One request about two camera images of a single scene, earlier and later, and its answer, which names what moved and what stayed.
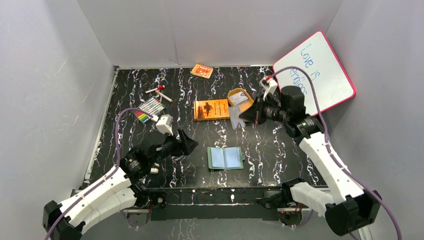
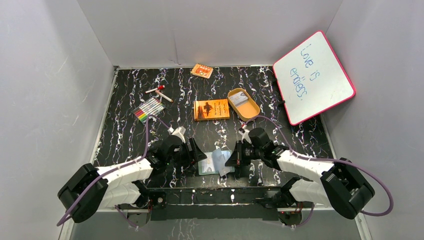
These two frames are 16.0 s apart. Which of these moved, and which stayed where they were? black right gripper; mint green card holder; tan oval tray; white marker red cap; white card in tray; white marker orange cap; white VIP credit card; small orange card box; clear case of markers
Moved: white VIP credit card; black right gripper; mint green card holder
Stayed: white card in tray; tan oval tray; white marker red cap; small orange card box; clear case of markers; white marker orange cap
